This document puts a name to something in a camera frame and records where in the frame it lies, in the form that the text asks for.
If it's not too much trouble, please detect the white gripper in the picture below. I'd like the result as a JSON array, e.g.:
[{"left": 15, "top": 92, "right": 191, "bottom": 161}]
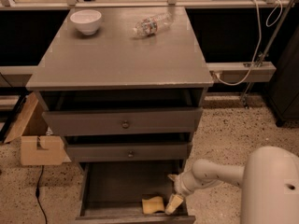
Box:
[{"left": 165, "top": 171, "right": 200, "bottom": 215}]

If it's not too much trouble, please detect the yellow sponge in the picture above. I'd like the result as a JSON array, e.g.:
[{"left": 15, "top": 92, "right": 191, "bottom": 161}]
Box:
[{"left": 142, "top": 196, "right": 164, "bottom": 215}]

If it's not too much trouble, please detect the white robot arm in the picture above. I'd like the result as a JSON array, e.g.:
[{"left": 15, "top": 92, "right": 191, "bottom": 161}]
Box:
[{"left": 165, "top": 147, "right": 299, "bottom": 224}]

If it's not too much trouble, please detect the grey open bottom drawer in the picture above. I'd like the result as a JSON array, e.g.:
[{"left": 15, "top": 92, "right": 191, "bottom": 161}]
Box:
[{"left": 72, "top": 160, "right": 195, "bottom": 224}]

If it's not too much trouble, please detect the grey top drawer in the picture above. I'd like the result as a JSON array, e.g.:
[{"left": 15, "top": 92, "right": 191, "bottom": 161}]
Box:
[{"left": 43, "top": 108, "right": 203, "bottom": 136}]

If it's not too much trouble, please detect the grey middle drawer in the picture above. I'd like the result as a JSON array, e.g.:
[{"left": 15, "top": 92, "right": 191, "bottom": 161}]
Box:
[{"left": 66, "top": 143, "right": 192, "bottom": 162}]

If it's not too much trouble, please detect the grey wooden drawer cabinet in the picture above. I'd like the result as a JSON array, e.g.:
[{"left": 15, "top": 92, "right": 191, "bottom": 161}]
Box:
[{"left": 25, "top": 6, "right": 215, "bottom": 224}]

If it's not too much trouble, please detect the cardboard box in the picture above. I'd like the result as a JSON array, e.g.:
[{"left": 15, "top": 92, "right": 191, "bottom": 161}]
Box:
[{"left": 4, "top": 93, "right": 70, "bottom": 166}]

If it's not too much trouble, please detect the dark cabinet at right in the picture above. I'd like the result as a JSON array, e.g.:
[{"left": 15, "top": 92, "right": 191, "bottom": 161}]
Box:
[{"left": 267, "top": 27, "right": 299, "bottom": 127}]

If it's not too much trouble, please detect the clear plastic water bottle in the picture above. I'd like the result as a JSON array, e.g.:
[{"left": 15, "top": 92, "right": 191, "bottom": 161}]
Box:
[{"left": 133, "top": 12, "right": 173, "bottom": 37}]

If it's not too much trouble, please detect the white ceramic bowl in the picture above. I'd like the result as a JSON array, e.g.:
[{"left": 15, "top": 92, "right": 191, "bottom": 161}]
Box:
[{"left": 70, "top": 9, "right": 102, "bottom": 35}]

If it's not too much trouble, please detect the metal stand pole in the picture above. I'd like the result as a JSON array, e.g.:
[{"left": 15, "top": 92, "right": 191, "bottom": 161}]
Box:
[{"left": 240, "top": 0, "right": 295, "bottom": 108}]

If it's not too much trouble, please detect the grey wall rail beam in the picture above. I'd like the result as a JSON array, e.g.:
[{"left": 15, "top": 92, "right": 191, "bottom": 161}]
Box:
[{"left": 206, "top": 62, "right": 276, "bottom": 84}]

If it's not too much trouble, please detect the black floor cable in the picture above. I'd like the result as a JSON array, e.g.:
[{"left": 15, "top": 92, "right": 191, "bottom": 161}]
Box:
[{"left": 35, "top": 165, "right": 49, "bottom": 224}]

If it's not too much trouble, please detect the white hanging cable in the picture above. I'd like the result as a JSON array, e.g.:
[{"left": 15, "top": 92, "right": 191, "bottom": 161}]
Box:
[{"left": 213, "top": 0, "right": 284, "bottom": 87}]

